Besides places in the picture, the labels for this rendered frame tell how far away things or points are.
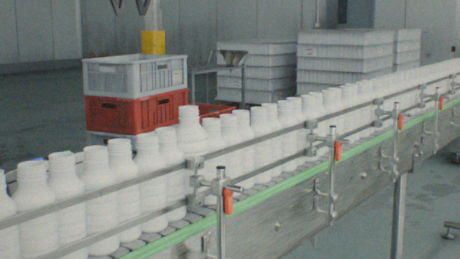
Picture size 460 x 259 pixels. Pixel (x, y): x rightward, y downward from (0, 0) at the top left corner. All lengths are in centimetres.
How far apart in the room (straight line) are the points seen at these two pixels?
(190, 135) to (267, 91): 727
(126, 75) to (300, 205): 224
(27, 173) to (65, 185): 7
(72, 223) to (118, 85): 268
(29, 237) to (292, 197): 69
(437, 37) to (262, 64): 415
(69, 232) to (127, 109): 266
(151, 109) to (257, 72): 489
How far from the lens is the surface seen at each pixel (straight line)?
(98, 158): 89
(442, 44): 1135
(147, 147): 97
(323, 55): 776
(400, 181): 224
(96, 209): 90
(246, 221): 119
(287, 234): 135
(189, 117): 105
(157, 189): 98
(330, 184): 140
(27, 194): 82
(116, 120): 358
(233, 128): 115
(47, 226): 83
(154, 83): 361
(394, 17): 1161
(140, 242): 97
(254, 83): 843
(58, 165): 86
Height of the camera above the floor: 136
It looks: 11 degrees down
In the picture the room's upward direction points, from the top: straight up
